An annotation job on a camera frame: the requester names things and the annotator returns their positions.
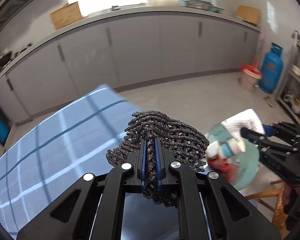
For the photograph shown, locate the wooden cutting board right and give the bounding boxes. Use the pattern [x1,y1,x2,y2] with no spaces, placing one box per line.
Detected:
[236,5,261,25]

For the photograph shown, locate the red plastic bag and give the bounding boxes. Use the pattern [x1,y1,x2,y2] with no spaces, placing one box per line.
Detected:
[207,157,239,184]

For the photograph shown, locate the metal shelf rack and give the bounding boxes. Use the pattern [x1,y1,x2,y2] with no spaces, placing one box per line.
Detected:
[275,30,300,125]

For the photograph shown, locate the green trash bin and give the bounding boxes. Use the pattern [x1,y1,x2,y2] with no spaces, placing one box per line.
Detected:
[205,124,260,191]

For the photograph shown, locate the grey kitchen cabinets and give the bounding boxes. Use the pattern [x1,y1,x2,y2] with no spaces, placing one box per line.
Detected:
[0,7,260,124]

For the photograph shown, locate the wooden cutting board left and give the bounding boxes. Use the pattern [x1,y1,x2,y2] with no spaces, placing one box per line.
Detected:
[50,2,84,30]

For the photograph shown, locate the person's right hand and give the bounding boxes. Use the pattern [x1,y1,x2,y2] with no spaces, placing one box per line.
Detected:
[282,183,300,207]

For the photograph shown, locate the blue gas cylinder by wall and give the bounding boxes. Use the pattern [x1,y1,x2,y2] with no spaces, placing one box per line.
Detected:
[258,42,283,94]

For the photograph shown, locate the wooden chair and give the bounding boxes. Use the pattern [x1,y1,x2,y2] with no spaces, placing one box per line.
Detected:
[246,179,289,239]

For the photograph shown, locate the blue checked tablecloth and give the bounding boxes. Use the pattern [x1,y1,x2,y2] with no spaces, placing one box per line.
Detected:
[0,85,138,238]

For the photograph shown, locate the white plastic container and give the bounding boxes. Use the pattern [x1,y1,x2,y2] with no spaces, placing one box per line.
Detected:
[146,0,179,7]

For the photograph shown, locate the wooden cutting board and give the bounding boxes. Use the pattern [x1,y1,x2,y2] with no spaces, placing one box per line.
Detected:
[50,2,84,30]
[236,5,261,25]

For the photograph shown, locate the white blue paper cup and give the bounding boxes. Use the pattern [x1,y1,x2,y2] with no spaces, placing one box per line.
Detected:
[205,138,246,159]

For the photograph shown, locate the red lined trash bucket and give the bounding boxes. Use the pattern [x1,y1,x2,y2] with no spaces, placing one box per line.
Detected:
[239,64,262,92]

